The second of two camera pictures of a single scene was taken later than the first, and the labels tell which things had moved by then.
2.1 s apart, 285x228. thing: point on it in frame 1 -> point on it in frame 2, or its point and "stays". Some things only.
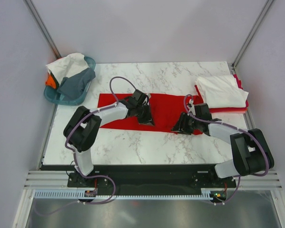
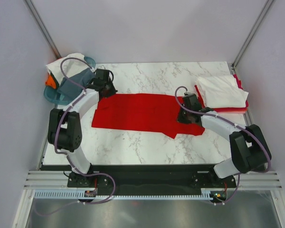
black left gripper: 147,118 -> 113,90
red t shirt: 164,109 stays
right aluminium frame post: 267,4 stays
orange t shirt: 50,81 stays
